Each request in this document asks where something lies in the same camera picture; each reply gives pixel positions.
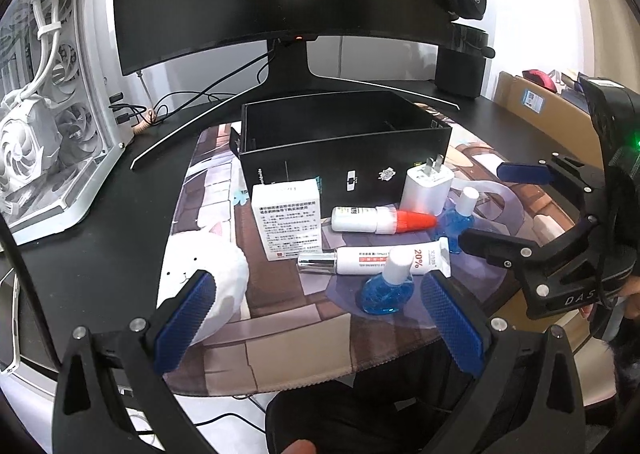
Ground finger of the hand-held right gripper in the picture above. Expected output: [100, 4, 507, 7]
[496, 153, 607, 202]
[459, 228, 598, 285]

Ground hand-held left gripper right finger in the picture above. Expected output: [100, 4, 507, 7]
[420, 269, 586, 454]

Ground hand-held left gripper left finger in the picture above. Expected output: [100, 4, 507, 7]
[52, 269, 218, 454]

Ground blue bottle with white cap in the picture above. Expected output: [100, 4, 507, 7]
[432, 187, 481, 255]
[361, 248, 415, 315]

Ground white charger plug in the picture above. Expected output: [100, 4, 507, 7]
[398, 154, 455, 217]

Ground white tube with silver cap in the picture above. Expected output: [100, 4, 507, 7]
[297, 244, 452, 279]

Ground white red-capped dropper bottle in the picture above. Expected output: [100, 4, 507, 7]
[331, 205, 438, 235]

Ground white medicine box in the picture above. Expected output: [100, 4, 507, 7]
[251, 177, 323, 262]

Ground black storage box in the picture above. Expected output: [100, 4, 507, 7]
[239, 90, 453, 200]

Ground black desktop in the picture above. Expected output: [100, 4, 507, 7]
[0, 79, 640, 410]

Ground person's right hand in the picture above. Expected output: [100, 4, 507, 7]
[619, 273, 640, 302]

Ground person's left hand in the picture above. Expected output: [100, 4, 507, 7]
[277, 439, 318, 454]

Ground cardboard box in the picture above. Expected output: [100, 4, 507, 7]
[492, 70, 596, 145]

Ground red object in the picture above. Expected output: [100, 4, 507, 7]
[521, 68, 557, 94]

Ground printed desk mat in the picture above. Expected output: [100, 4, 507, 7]
[150, 104, 581, 397]

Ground small dark item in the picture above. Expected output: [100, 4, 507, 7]
[555, 72, 581, 96]

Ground black speaker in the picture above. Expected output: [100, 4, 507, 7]
[434, 48, 487, 99]

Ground person's dark pants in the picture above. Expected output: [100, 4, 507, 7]
[265, 349, 501, 454]

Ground white-edged phone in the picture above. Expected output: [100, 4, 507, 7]
[0, 269, 23, 375]

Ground white computer case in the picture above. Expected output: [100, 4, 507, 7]
[0, 0, 146, 247]

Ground black monitor stand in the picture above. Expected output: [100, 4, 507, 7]
[131, 34, 461, 170]

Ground thick black cable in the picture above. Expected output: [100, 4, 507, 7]
[0, 214, 58, 377]

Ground braided coil cable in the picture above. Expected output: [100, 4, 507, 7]
[134, 107, 157, 137]

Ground black cables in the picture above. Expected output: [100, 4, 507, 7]
[109, 52, 271, 127]

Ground thin white cable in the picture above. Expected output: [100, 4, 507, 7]
[137, 72, 153, 110]

